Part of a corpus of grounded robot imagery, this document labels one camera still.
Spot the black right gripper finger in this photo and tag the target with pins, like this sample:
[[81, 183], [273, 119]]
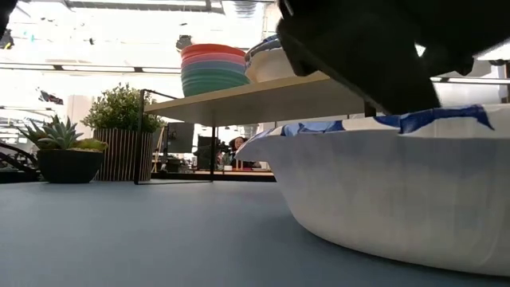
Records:
[[446, 60], [358, 68]]

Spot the blue patterned paper bowl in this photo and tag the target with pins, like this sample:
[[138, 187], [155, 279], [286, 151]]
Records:
[[378, 191], [269, 65]]

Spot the grey-blue plastic bowl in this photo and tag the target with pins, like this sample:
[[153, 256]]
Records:
[[211, 67]]

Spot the mauve pink plastic bowl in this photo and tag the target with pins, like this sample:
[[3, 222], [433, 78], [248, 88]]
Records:
[[211, 60]]

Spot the green plastic bowl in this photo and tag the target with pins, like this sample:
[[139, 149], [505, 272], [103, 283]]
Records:
[[211, 83]]

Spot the coral pink plastic bowl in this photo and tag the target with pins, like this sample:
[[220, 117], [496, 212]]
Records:
[[211, 49]]

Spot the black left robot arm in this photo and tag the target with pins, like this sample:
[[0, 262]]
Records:
[[6, 12]]

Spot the person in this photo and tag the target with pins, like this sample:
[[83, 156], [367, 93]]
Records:
[[238, 145]]

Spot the black ceiling fixture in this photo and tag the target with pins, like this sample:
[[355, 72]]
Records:
[[184, 42]]

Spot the black computer monitor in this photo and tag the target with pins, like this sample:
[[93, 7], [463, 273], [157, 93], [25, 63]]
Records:
[[181, 137]]

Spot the leafy plant in striped pot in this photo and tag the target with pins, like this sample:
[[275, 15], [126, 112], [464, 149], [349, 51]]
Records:
[[119, 115]]

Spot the blue table mat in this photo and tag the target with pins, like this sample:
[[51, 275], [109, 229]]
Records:
[[139, 235]]

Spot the succulent in black pot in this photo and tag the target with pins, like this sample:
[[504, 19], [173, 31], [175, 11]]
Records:
[[67, 165]]

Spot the dark hanging flag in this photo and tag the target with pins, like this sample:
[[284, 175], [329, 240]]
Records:
[[51, 98]]

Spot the wooden shelf with black frame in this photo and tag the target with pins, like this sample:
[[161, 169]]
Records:
[[259, 103]]

